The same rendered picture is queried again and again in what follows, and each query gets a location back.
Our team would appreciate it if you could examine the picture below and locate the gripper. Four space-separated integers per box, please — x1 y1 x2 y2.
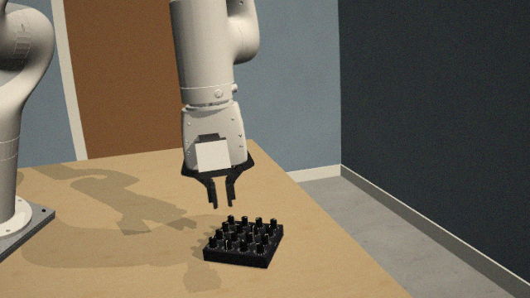
181 99 254 209

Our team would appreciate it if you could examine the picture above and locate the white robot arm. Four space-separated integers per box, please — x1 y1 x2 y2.
0 0 260 241

